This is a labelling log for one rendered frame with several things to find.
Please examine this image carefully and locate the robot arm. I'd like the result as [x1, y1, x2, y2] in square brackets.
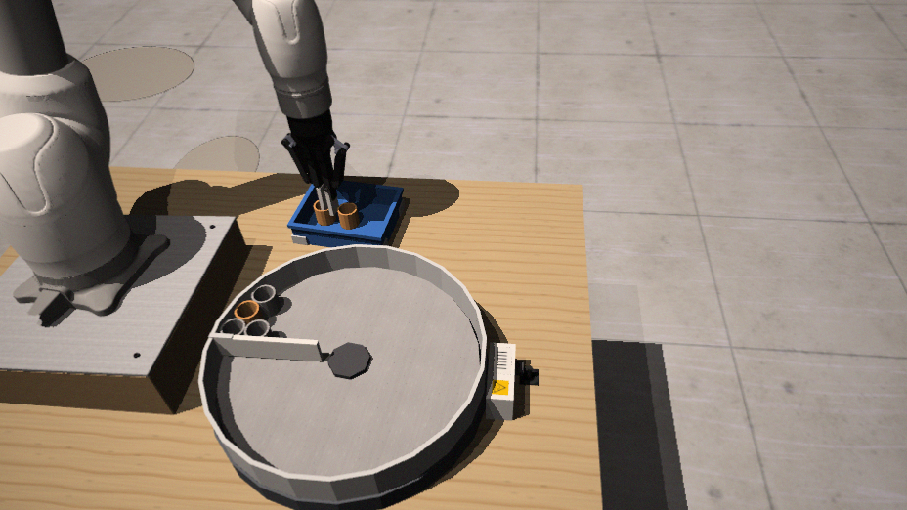
[0, 0, 332, 323]

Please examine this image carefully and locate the blue plastic crate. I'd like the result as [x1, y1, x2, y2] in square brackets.
[287, 181, 405, 247]

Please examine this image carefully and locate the grey metal bushing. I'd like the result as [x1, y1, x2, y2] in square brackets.
[244, 319, 274, 337]
[251, 285, 281, 318]
[220, 319, 246, 335]

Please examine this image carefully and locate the bronze bushing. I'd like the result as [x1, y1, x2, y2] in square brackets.
[314, 201, 336, 226]
[337, 202, 360, 230]
[235, 300, 264, 325]

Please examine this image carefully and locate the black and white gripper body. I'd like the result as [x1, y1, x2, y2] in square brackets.
[286, 109, 337, 155]

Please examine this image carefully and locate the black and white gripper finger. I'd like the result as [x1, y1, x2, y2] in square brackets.
[281, 133, 328, 210]
[313, 135, 350, 216]

